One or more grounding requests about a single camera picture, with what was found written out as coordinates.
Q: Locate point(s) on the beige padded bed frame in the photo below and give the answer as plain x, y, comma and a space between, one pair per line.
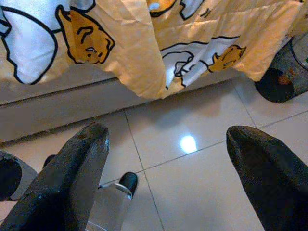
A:
48, 108

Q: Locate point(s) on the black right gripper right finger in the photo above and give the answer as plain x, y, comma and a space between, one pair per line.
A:
272, 183

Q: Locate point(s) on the yellow cartoon print blanket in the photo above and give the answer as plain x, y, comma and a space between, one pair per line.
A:
134, 48

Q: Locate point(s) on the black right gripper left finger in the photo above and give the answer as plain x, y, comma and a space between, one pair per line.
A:
69, 173

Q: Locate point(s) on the silver black robot right leg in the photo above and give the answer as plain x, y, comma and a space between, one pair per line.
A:
113, 207

